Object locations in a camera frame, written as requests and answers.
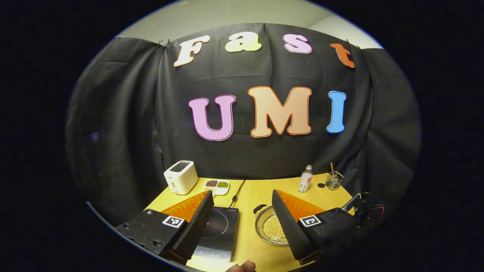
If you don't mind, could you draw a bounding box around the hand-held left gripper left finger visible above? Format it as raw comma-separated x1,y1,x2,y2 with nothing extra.
115,190,215,265

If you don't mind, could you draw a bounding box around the grey ribbed hose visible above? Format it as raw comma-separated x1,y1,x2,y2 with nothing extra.
86,201,118,228

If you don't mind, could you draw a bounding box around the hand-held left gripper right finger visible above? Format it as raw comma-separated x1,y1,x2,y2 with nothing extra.
271,189,363,265

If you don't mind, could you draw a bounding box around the small wire mesh holder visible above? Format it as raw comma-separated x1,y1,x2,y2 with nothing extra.
326,171,344,190

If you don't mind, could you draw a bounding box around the black power cable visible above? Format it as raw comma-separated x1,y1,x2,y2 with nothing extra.
229,180,246,208

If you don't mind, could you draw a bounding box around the white divided dish with beans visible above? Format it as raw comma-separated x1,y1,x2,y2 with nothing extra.
203,179,230,196

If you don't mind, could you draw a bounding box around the black backdrop cloth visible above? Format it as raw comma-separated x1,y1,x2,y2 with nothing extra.
65,23,422,227

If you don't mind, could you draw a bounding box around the white toaster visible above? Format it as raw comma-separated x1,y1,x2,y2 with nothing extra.
164,161,199,195

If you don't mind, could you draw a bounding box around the steel pot with black handles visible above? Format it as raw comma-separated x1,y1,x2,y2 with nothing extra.
253,204,299,247

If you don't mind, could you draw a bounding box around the small clear bottle white label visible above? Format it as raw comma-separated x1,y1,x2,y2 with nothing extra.
298,165,313,193

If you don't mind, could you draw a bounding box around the black induction cooktop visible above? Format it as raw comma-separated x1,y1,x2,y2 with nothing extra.
193,206,240,263

